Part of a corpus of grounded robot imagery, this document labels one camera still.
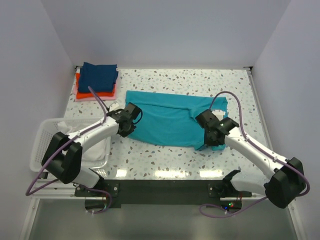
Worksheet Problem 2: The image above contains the folded pink t shirt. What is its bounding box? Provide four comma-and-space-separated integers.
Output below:
72, 72, 117, 102

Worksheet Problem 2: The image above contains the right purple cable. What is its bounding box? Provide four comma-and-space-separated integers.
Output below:
198, 91, 311, 220

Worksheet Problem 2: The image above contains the white t shirt in basket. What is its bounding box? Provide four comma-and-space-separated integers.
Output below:
57, 120, 111, 163

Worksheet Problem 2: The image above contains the white plastic basket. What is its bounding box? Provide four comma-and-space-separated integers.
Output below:
29, 117, 109, 172

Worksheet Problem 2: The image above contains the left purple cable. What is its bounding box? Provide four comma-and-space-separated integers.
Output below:
25, 86, 118, 216

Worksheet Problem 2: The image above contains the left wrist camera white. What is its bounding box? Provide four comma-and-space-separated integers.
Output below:
108, 101, 121, 112

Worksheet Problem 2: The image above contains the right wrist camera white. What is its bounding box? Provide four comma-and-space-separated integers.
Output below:
211, 109, 225, 121

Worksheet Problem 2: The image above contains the folded orange t shirt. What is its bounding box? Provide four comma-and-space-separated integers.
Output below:
75, 73, 117, 100

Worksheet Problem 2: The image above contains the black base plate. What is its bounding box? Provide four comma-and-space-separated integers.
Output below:
74, 179, 252, 210

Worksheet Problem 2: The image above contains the teal t shirt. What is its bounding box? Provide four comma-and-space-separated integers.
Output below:
125, 90, 228, 151

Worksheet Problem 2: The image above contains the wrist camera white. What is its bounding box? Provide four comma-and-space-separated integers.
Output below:
108, 101, 121, 112
211, 109, 225, 121

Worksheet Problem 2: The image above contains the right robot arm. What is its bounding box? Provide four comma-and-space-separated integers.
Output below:
195, 109, 311, 209

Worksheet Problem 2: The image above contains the purple cable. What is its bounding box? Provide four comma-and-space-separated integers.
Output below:
198, 91, 311, 220
25, 86, 118, 216

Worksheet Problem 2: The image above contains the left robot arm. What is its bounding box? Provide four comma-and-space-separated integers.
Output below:
41, 102, 143, 196

